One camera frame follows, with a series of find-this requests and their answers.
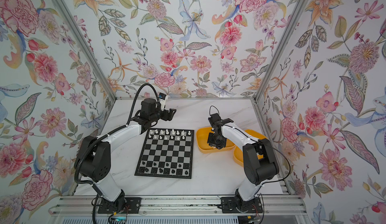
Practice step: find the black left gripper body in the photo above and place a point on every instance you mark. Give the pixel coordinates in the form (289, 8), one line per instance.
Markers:
(163, 115)

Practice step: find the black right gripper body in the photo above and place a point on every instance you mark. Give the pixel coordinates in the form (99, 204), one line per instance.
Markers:
(214, 141)

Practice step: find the yellow tray with white pieces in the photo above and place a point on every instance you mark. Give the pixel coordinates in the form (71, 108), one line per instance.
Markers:
(202, 135)

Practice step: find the yellow tray with black pieces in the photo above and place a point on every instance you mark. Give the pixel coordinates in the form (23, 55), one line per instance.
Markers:
(238, 154)

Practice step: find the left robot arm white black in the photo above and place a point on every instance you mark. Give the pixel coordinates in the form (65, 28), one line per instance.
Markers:
(93, 161)

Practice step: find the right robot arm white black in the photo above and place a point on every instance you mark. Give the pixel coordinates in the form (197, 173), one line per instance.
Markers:
(259, 160)

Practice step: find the black and silver chessboard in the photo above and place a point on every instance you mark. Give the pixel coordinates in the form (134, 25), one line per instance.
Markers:
(167, 153)

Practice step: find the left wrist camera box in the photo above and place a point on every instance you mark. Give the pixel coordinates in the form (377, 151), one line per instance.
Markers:
(162, 100)

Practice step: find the aluminium front mounting rail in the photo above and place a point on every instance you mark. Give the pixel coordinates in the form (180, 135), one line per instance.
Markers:
(178, 209)

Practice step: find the aluminium corner post left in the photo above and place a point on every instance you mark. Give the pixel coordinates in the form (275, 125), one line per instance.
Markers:
(83, 45)

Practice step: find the aluminium corner post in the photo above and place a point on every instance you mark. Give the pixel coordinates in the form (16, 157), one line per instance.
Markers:
(282, 45)
(83, 45)

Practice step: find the aluminium corner post right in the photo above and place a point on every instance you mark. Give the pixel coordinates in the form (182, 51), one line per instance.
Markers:
(282, 45)

